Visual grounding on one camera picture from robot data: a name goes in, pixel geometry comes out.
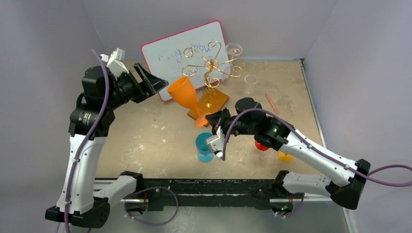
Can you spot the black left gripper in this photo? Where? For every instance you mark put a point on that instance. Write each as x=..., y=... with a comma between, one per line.
x=143, y=92

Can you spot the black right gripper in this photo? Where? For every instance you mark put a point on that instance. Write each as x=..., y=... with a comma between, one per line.
x=220, y=121

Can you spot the orange plastic wine glass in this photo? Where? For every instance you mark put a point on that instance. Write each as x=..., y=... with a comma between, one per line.
x=184, y=93

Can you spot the clear wine glass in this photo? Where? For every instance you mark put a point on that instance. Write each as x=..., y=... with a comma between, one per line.
x=234, y=52

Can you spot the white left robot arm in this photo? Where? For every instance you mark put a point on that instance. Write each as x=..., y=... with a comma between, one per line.
x=103, y=92

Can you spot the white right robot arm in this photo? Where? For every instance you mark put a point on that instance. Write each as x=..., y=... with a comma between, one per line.
x=340, y=178

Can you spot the blue plastic wine glass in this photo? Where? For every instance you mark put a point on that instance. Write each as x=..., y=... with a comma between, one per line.
x=204, y=155

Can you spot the red plastic wine glass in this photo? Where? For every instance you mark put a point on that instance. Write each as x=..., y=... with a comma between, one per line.
x=260, y=147

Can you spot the yellow plastic wine glass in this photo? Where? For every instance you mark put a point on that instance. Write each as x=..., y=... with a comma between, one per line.
x=284, y=157

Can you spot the pink framed whiteboard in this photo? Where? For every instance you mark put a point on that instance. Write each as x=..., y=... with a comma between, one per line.
x=165, y=59

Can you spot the pink pencil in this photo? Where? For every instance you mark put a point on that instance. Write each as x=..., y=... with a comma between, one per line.
x=271, y=103

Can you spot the gold wire wine glass rack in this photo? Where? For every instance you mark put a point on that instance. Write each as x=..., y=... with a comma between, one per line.
x=213, y=69

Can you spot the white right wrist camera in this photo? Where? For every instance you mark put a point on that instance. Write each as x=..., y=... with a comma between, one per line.
x=215, y=143

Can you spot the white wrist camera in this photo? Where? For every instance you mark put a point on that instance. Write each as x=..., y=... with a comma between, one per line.
x=114, y=62
x=215, y=143

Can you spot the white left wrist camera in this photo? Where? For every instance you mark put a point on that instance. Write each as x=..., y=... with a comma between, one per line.
x=114, y=62

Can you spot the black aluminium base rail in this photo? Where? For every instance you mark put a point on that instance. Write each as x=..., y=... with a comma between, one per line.
x=259, y=194

